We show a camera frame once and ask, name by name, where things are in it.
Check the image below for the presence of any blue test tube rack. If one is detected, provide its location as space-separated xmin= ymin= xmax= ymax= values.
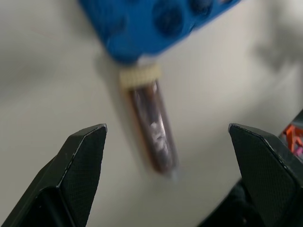
xmin=79 ymin=0 xmax=240 ymax=65

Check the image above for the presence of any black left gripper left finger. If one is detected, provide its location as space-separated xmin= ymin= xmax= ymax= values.
xmin=0 ymin=123 xmax=108 ymax=227

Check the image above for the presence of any brown test tube, cream cap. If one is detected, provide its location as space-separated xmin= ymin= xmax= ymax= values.
xmin=119 ymin=65 xmax=182 ymax=182

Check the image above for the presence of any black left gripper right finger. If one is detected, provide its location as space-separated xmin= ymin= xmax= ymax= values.
xmin=198 ymin=122 xmax=303 ymax=227

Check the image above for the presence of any orange and pink object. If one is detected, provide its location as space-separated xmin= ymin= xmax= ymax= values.
xmin=279 ymin=122 xmax=303 ymax=157

